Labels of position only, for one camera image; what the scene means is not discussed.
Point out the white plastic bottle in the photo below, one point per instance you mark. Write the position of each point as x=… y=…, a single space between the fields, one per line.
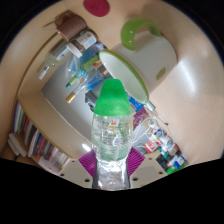
x=166 y=140

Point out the brown mug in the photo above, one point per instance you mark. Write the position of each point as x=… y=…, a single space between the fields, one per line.
x=71 y=26

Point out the white LED light bar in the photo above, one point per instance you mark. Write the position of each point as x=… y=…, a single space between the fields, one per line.
x=86 y=147

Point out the pink pouch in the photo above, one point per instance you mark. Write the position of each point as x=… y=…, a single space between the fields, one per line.
x=140 y=117

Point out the white bottle with blue label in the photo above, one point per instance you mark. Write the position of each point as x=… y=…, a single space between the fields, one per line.
x=180 y=160

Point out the dark bottle with green cap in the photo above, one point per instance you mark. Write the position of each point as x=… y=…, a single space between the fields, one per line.
x=166 y=157

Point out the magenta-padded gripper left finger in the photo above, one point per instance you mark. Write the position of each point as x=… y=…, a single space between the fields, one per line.
x=75 y=171

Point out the wooden shelf unit with books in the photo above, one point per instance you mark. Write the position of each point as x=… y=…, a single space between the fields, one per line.
x=43 y=123

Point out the clear bottle with green cap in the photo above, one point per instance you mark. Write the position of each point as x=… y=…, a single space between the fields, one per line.
x=111 y=133

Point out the clear glass bottle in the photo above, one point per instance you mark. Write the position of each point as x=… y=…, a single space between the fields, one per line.
x=53 y=58

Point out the light blue hairbrush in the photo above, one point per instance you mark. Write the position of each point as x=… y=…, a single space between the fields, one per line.
x=150 y=106

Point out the grey shaker bottle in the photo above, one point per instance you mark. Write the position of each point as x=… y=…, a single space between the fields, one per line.
x=89 y=98

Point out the red and white tub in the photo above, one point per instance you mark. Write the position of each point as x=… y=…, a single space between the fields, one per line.
x=152 y=146

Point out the brown jar with white lid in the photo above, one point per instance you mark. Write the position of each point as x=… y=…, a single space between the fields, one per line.
x=85 y=40

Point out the green jar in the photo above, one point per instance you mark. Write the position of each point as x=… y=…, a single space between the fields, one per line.
x=172 y=170

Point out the small white blue-labelled bottle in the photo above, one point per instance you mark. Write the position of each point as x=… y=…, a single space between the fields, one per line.
x=159 y=133

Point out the slim green-capped bottle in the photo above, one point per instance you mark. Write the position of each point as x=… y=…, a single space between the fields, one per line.
x=72 y=81

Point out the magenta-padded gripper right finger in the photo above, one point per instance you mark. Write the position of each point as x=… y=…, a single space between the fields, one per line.
x=146 y=170

